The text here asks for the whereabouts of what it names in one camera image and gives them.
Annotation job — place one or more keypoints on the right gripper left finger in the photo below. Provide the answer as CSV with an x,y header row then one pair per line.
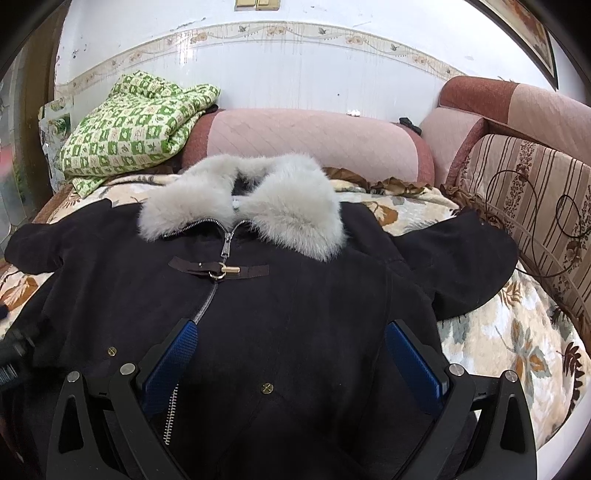
x,y
80,440

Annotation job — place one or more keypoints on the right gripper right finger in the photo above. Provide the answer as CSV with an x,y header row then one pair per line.
x,y
503,443

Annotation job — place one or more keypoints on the black coat with fur collar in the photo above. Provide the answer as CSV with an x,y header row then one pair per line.
x,y
291,291

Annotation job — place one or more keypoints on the leaf pattern fleece blanket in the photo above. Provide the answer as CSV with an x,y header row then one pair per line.
x,y
521,328

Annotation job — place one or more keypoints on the floral plastic bag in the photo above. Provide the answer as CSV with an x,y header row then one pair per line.
x,y
54,122

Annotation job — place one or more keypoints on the striped floral brown cushion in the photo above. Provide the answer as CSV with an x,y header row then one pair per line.
x,y
541,197

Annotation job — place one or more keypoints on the green white patterned folded quilt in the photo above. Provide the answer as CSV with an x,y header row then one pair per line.
x,y
144,121

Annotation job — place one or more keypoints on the pink brown quilted headboard cushion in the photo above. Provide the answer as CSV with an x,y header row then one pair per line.
x,y
468,108

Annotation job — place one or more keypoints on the small black device on pillow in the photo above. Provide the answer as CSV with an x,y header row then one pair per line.
x,y
404,121

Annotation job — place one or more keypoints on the beige wall switch plate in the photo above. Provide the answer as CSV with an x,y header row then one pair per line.
x,y
258,5

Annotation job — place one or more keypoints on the framed wall picture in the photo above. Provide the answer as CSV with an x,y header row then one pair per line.
x,y
528,31

